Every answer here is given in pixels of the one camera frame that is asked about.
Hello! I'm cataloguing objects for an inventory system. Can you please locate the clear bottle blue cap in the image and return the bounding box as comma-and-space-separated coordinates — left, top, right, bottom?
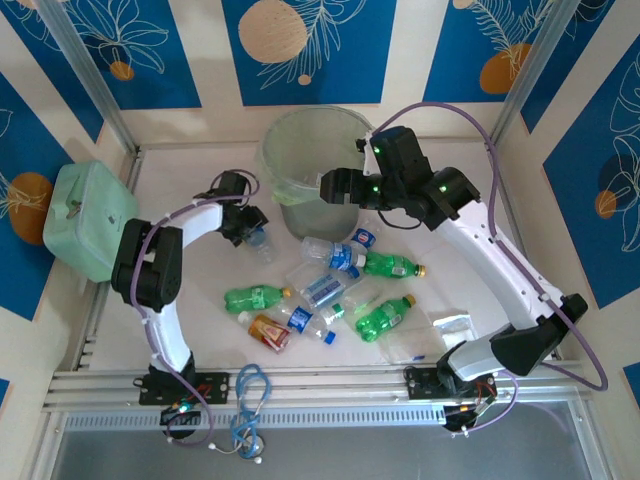
243, 227, 277, 267

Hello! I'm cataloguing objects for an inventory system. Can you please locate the clear bottle Pepsi-logo blue label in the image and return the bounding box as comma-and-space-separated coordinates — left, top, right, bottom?
348, 218, 382, 251

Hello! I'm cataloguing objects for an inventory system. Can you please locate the green plastic bottle yellow cap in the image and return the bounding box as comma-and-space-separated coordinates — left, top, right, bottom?
354, 293, 418, 345
223, 284, 293, 315
362, 251, 429, 280

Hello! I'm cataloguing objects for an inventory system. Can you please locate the clear water bottle blue label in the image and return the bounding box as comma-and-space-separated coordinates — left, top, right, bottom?
279, 303, 338, 347
299, 236, 369, 274

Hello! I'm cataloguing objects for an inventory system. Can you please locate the red orange label bottle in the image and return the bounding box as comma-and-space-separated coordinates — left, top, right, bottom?
237, 310, 295, 355

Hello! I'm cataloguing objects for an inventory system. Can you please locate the translucent green bin liner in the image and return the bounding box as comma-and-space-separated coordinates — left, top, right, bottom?
259, 108, 377, 206

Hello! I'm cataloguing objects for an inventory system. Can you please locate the grey metal mesh bin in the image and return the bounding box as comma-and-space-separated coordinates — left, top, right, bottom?
257, 106, 379, 242

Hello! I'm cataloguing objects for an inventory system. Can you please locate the square soda water bottle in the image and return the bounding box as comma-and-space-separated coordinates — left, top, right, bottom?
294, 267, 362, 312

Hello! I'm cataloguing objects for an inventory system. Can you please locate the mint green zip case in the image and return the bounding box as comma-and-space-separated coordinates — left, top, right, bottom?
42, 159, 141, 284

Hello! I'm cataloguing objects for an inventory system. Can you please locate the clear zip plastic bag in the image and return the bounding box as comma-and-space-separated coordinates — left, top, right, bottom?
383, 324, 447, 365

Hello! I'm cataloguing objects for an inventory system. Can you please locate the blue stethoscope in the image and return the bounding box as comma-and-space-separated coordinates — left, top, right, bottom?
207, 363, 274, 464

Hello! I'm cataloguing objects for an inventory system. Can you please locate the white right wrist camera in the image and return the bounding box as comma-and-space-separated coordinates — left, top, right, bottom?
354, 130, 375, 177

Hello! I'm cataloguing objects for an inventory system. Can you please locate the thin black right gripper cable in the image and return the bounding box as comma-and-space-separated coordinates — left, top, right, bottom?
377, 208, 427, 231

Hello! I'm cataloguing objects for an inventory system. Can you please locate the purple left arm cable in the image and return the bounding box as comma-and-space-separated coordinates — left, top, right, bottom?
117, 174, 262, 447

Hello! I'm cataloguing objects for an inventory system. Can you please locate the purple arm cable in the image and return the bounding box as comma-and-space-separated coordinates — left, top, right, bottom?
371, 101, 610, 437
117, 174, 262, 447

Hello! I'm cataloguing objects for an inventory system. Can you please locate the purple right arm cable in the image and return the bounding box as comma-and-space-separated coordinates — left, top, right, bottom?
371, 101, 610, 437

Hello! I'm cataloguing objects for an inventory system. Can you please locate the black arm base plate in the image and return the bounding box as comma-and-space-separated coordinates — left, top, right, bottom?
403, 366, 501, 402
138, 372, 232, 407

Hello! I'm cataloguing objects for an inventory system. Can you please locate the aluminium frame post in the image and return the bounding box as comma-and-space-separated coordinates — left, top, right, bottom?
487, 0, 581, 147
37, 0, 141, 155

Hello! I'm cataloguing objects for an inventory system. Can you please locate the aluminium frame rail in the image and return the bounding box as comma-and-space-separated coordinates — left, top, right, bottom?
42, 364, 609, 412

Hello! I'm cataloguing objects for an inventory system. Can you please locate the grey slotted cable duct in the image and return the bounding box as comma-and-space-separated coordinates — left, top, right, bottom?
62, 405, 447, 432

